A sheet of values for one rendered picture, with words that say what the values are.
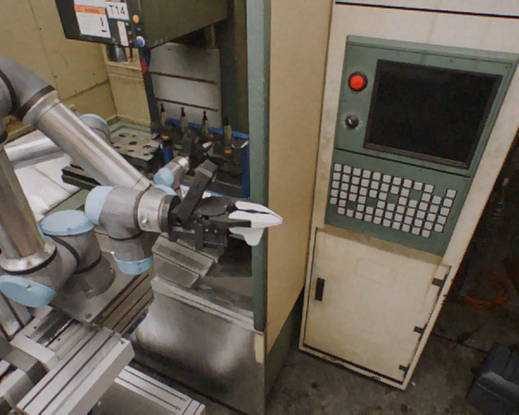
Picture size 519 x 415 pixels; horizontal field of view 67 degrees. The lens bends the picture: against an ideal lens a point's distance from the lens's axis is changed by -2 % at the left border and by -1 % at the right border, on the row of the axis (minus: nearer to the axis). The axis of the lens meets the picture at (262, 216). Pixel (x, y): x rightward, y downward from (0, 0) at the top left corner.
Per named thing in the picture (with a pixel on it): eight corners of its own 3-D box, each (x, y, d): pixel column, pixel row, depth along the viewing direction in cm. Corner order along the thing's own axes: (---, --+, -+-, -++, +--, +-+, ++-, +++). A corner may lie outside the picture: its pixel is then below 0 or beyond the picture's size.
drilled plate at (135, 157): (150, 169, 206) (148, 160, 203) (107, 156, 216) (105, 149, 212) (175, 149, 222) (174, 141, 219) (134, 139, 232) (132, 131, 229)
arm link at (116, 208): (109, 211, 82) (99, 175, 76) (158, 217, 80) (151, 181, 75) (89, 235, 76) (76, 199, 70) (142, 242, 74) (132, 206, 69)
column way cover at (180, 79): (221, 137, 242) (214, 51, 210) (157, 124, 258) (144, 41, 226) (224, 135, 245) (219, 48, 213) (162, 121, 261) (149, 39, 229)
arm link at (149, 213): (153, 184, 75) (133, 203, 68) (176, 186, 75) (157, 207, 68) (157, 218, 79) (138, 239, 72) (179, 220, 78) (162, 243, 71)
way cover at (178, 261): (195, 303, 176) (191, 279, 166) (50, 245, 206) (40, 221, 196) (228, 261, 197) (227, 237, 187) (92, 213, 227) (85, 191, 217)
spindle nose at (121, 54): (148, 54, 190) (144, 28, 183) (133, 64, 178) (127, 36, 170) (118, 53, 193) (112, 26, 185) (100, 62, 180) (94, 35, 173)
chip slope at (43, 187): (55, 230, 216) (39, 191, 200) (-24, 201, 238) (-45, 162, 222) (155, 157, 279) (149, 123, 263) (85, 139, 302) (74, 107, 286)
